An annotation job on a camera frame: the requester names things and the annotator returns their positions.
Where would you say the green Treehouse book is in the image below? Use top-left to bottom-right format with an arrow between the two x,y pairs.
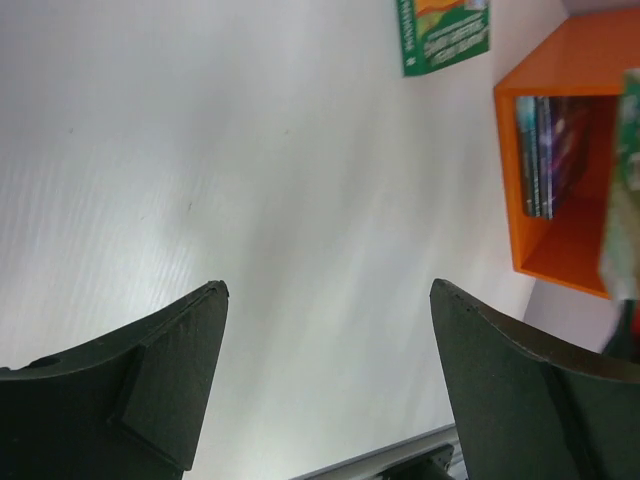
396,0 -> 490,77

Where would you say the teal 20000 Leagues book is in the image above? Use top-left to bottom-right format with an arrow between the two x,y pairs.
515,96 -> 542,218

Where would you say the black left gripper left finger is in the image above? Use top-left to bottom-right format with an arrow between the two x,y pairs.
1,281 -> 229,479

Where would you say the red comic cover book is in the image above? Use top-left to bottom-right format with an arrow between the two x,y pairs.
600,68 -> 639,301

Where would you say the aluminium mounting rail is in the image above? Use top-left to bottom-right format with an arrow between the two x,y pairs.
297,424 -> 461,479

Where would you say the purple Robinson Crusoe book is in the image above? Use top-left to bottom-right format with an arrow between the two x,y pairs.
536,96 -> 592,219

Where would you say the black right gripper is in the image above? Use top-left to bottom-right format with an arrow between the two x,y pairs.
602,300 -> 639,358

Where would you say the orange wooden shelf cabinet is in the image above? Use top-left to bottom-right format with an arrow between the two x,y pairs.
494,6 -> 639,297

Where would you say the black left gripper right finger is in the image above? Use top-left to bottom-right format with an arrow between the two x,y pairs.
430,279 -> 639,479

